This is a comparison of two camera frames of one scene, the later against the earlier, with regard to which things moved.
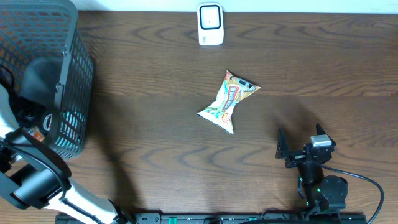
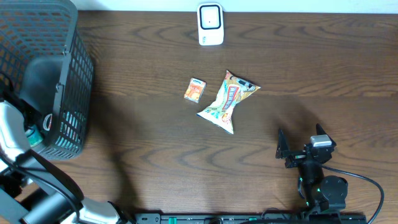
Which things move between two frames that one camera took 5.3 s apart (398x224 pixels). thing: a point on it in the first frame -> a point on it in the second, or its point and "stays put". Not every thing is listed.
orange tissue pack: (36, 132) -> (194, 90)
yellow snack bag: (221, 112) stays put
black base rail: (224, 218) stays put
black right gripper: (295, 157) stays put
